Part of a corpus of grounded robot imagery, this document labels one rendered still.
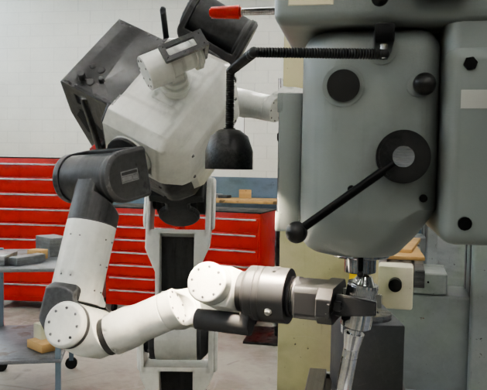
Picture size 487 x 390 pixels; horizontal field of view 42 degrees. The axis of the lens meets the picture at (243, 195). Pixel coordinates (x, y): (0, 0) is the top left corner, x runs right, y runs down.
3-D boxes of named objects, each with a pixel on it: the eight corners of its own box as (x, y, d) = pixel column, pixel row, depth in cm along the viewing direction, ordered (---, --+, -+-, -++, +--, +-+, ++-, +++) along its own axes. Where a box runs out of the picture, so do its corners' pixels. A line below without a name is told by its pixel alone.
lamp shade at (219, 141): (202, 168, 98) (202, 128, 98) (247, 169, 100) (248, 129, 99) (208, 169, 91) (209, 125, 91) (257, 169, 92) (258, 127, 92)
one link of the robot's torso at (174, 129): (70, 186, 148) (29, 90, 117) (152, 89, 163) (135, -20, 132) (176, 244, 141) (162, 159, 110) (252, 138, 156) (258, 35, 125)
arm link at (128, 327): (159, 329, 101) (56, 372, 104) (184, 335, 110) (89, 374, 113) (142, 268, 105) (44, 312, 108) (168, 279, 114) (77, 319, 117)
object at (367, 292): (344, 277, 98) (337, 313, 99) (354, 286, 93) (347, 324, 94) (372, 279, 99) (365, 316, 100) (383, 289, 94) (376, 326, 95)
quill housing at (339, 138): (294, 259, 87) (299, 26, 86) (306, 241, 108) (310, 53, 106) (437, 266, 84) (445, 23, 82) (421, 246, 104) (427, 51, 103)
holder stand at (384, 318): (344, 413, 131) (347, 318, 130) (329, 377, 153) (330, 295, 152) (402, 414, 131) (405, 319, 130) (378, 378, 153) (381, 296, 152)
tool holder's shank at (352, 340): (342, 322, 98) (329, 388, 100) (349, 329, 95) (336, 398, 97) (361, 323, 99) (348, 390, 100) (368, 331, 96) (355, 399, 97)
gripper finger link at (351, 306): (376, 319, 93) (334, 314, 96) (377, 297, 93) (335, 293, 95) (375, 321, 92) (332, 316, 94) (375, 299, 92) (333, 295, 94)
